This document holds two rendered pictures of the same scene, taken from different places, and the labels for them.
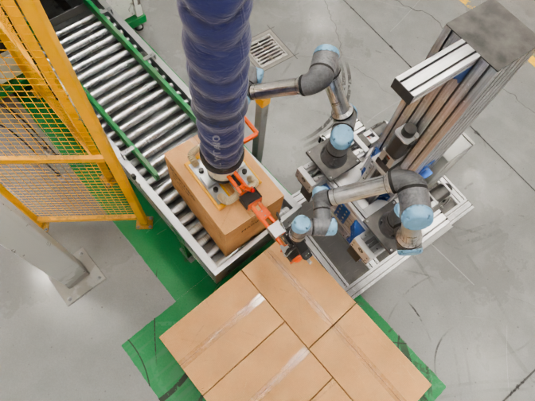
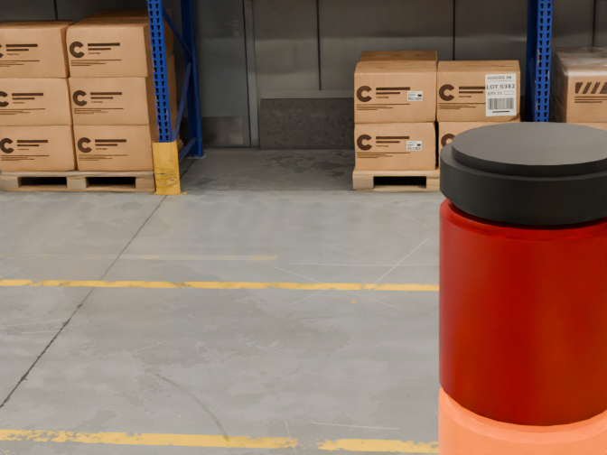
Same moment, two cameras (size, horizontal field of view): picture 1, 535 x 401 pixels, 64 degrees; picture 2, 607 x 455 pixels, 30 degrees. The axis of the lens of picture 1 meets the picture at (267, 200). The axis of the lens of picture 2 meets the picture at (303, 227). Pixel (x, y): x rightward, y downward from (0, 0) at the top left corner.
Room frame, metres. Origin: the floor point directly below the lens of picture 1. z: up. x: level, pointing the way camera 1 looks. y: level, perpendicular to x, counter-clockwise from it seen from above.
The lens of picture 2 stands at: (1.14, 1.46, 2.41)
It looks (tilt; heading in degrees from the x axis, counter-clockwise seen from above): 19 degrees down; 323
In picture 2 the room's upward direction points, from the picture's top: 2 degrees counter-clockwise
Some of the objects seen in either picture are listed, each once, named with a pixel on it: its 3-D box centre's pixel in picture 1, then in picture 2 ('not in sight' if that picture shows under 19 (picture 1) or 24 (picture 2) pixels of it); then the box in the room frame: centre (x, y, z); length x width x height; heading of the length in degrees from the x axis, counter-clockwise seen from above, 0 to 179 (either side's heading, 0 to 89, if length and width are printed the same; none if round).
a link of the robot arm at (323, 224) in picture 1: (322, 223); not in sight; (0.71, -0.25, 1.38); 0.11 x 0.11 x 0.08; 11
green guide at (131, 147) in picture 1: (83, 98); not in sight; (1.62, 1.36, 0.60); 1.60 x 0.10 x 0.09; 51
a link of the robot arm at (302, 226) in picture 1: (301, 227); not in sight; (0.68, -0.16, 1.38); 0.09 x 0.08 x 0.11; 101
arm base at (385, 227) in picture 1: (396, 222); not in sight; (0.91, -0.67, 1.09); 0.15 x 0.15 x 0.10
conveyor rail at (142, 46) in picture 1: (186, 97); not in sight; (1.85, 0.71, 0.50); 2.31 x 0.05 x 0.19; 51
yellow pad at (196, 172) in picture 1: (208, 181); not in sight; (1.00, 0.33, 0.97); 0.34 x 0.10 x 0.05; 47
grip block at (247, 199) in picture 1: (250, 198); not in sight; (0.90, 0.09, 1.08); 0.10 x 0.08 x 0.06; 137
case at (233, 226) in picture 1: (224, 189); not in sight; (1.07, 0.27, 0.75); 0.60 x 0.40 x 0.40; 47
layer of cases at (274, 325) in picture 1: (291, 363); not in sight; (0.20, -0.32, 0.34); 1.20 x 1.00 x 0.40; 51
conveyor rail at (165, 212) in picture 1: (109, 145); not in sight; (1.35, 1.12, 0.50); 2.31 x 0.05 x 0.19; 51
